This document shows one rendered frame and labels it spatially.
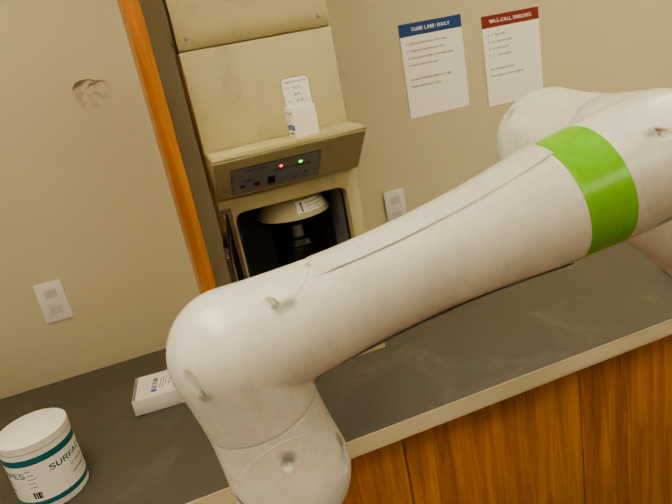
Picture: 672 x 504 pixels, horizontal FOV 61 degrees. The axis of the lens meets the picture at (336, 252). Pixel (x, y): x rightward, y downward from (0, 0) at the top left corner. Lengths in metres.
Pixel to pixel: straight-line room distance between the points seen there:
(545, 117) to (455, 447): 0.86
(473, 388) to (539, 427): 0.24
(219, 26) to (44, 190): 0.71
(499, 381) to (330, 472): 0.83
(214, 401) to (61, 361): 1.39
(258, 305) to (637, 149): 0.34
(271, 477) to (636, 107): 0.44
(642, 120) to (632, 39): 1.78
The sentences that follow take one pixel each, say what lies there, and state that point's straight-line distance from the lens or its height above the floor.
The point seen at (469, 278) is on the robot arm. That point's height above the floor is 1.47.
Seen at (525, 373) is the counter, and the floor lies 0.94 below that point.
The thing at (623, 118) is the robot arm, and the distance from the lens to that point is 0.56.
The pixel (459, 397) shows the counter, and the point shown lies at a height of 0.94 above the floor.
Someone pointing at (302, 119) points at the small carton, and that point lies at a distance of 1.19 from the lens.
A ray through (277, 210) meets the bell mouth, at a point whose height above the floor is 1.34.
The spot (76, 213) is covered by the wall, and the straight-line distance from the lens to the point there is 1.69.
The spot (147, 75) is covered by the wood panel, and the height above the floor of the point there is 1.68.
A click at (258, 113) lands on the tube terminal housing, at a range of 1.25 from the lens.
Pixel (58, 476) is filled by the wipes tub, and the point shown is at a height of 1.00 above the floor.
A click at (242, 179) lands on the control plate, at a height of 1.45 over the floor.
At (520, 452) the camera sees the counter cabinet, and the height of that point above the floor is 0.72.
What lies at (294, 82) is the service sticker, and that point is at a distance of 1.27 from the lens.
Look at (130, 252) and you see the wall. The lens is 1.71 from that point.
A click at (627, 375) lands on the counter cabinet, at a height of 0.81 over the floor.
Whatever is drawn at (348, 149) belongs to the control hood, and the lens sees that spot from 1.23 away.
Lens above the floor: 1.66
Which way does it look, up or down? 19 degrees down
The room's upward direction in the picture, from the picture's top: 11 degrees counter-clockwise
